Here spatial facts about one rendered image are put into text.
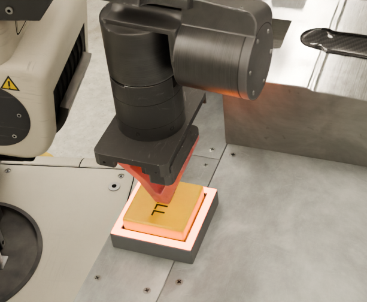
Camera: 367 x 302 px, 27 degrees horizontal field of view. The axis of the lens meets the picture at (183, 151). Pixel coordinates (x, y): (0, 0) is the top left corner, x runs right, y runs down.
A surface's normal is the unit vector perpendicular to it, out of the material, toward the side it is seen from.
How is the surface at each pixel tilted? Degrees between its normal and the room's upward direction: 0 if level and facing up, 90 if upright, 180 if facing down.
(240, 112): 90
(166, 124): 90
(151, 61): 90
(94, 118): 0
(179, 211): 0
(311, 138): 90
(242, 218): 0
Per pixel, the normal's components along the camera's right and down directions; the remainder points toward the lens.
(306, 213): -0.09, -0.73
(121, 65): -0.46, 0.63
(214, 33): -0.23, -0.41
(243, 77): -0.41, 0.48
